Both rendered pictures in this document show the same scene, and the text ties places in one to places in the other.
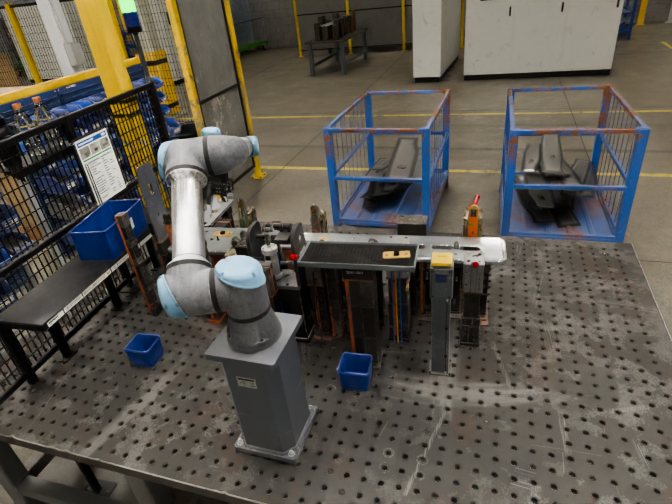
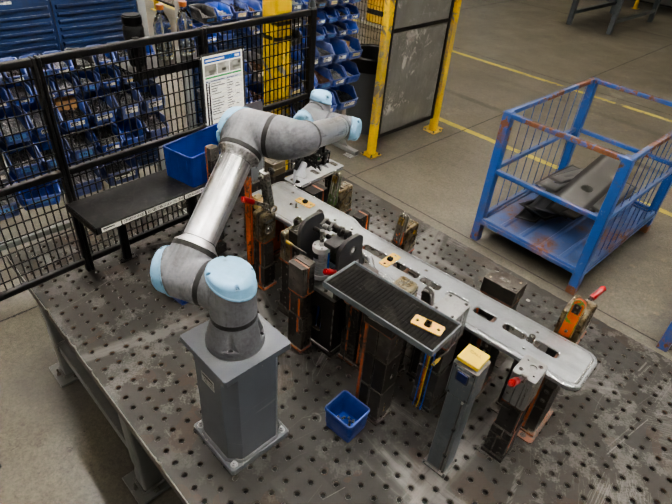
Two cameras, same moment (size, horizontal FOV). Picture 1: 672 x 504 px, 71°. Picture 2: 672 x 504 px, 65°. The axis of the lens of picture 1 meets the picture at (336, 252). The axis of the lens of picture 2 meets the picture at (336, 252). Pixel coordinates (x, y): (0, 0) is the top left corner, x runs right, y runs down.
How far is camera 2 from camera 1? 45 cm
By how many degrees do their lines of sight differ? 20
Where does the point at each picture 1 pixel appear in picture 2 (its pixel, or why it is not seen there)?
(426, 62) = not seen: outside the picture
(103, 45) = not seen: outside the picture
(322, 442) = (270, 469)
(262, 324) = (235, 337)
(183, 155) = (241, 129)
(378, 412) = (342, 472)
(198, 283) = (186, 271)
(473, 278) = (517, 391)
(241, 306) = (217, 312)
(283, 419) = (233, 431)
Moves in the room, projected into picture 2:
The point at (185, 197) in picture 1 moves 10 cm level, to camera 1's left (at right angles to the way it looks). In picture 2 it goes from (222, 175) to (190, 165)
